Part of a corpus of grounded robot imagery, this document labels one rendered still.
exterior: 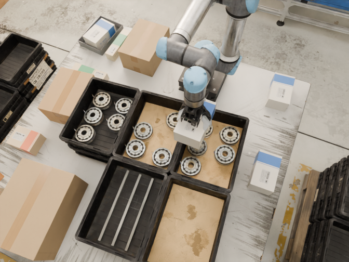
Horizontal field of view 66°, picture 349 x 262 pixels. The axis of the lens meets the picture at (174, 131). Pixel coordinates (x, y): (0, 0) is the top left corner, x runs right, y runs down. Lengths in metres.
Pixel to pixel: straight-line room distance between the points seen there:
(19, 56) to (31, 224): 1.53
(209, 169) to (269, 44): 1.90
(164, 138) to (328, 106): 1.74
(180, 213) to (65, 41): 2.40
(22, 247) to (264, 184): 1.16
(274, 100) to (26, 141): 1.44
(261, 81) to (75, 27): 2.22
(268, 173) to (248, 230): 0.30
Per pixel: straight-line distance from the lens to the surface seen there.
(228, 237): 1.48
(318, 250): 1.93
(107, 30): 2.02
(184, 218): 1.34
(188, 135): 1.12
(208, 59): 0.94
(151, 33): 1.85
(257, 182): 1.46
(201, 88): 0.88
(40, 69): 2.49
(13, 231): 1.49
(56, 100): 1.70
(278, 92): 1.71
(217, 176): 1.39
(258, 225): 1.51
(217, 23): 3.15
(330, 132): 2.66
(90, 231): 1.41
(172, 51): 0.96
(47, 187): 1.45
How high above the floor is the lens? 2.16
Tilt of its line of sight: 65 degrees down
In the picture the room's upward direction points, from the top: 6 degrees counter-clockwise
